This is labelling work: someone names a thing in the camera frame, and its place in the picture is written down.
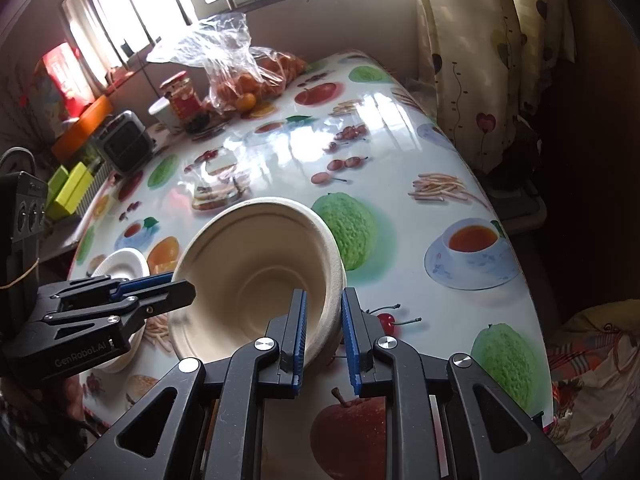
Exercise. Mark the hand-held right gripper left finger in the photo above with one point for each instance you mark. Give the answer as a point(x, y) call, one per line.
point(299, 340)

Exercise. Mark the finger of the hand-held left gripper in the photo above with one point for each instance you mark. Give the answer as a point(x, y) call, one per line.
point(135, 284)
point(165, 296)

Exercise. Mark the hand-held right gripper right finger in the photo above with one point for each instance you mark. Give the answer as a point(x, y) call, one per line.
point(349, 340)

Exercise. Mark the white foam plate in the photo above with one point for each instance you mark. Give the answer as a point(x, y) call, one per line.
point(117, 369)
point(137, 347)
point(125, 262)

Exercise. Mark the striped grey box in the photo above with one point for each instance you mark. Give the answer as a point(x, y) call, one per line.
point(97, 180)

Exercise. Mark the green flat box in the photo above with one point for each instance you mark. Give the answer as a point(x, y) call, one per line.
point(57, 180)
point(72, 190)

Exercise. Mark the small dark desk heater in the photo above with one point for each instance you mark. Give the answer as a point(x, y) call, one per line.
point(125, 142)

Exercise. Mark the orange box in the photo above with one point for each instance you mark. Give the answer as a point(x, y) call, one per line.
point(82, 127)

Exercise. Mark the white plastic tub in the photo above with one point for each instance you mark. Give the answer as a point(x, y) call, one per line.
point(162, 112)

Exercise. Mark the fruit printed tablecloth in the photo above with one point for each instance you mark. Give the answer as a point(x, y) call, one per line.
point(400, 160)

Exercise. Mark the red label glass jar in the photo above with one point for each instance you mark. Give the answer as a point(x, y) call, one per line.
point(182, 97)

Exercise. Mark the dried twigs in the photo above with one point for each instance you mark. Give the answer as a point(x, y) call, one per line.
point(15, 110)

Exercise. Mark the colourful printed carton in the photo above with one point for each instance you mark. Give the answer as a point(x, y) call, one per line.
point(57, 85)

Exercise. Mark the grey plastic bin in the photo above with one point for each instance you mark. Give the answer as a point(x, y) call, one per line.
point(520, 210)

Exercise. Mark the plaid cloth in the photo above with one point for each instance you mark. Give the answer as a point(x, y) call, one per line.
point(570, 355)

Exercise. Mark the small dark bottle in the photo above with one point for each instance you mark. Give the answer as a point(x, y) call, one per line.
point(125, 49)

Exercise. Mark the plastic bag of oranges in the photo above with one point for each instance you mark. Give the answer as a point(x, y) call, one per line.
point(240, 70)

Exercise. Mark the floral printed blanket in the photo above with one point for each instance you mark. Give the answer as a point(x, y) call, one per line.
point(595, 425)

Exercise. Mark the patterned beige curtain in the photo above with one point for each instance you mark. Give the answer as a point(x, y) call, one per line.
point(480, 60)

